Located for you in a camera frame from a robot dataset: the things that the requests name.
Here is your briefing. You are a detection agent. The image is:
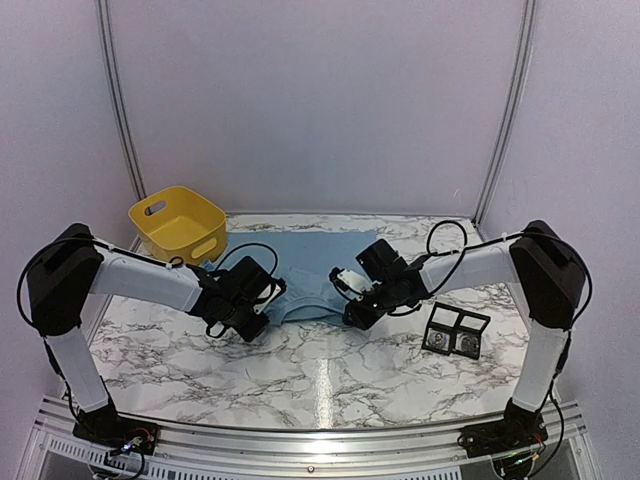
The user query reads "light blue printed t-shirt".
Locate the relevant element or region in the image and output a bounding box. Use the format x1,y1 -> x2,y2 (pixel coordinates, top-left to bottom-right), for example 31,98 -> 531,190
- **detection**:
201,231 -> 376,326

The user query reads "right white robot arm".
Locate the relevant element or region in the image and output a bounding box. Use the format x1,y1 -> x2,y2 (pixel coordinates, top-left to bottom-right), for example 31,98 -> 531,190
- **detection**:
330,220 -> 593,448

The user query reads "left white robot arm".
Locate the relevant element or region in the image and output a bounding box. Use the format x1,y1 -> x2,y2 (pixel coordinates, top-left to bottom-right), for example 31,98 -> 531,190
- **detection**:
16,223 -> 286,445

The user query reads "left black brooch display box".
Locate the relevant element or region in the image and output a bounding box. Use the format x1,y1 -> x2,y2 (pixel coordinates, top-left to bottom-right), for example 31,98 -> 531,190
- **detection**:
421,302 -> 461,356

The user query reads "portrait brooch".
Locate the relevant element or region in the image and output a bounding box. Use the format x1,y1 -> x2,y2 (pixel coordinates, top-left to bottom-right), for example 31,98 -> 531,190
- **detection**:
429,333 -> 447,349

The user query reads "yellow plastic basket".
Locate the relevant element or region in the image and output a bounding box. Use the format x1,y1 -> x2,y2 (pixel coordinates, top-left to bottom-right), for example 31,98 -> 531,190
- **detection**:
128,186 -> 228,266

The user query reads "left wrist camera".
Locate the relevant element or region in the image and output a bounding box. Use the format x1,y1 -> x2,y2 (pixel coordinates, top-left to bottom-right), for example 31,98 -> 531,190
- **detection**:
227,256 -> 287,314

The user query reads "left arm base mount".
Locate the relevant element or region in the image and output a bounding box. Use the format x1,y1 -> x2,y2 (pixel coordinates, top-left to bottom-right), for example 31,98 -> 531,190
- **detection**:
72,418 -> 160,456

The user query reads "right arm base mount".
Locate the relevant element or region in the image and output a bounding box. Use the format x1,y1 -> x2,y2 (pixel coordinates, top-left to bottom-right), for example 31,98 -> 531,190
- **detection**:
457,420 -> 549,458

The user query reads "front aluminium rail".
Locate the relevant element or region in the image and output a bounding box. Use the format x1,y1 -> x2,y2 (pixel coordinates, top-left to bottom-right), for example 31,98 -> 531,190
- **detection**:
16,397 -> 603,479

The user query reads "right aluminium frame post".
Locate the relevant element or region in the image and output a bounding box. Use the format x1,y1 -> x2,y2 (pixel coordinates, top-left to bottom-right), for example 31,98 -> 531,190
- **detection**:
472,0 -> 539,229

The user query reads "aluminium frame post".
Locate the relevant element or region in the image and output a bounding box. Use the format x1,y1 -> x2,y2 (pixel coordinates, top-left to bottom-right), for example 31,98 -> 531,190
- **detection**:
472,0 -> 539,229
95,0 -> 148,201

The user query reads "left aluminium frame post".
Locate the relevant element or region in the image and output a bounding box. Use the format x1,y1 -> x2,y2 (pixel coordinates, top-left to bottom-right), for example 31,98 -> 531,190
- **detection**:
95,0 -> 148,201

